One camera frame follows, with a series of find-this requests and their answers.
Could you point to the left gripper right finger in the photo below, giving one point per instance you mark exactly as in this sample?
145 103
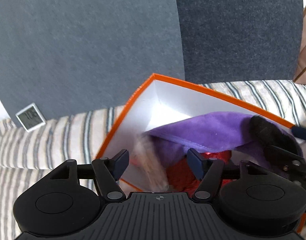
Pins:
208 172

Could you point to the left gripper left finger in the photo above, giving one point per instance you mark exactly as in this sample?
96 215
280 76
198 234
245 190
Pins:
106 174

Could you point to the dark red plush toy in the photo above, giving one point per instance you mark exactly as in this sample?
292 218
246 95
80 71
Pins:
182 179

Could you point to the purple fleece cloth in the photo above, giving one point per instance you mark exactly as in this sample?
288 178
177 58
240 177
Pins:
213 132

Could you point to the orange cardboard box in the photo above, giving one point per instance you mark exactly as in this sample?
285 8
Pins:
161 100

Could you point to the striped bed cover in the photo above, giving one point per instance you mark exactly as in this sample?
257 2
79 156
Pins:
26 157

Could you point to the small digital clock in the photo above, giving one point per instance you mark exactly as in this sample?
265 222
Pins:
31 118

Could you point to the dark grey headboard panel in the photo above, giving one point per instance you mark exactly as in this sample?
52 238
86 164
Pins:
240 40

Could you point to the light grey headboard panel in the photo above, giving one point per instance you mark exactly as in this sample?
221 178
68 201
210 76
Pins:
75 56

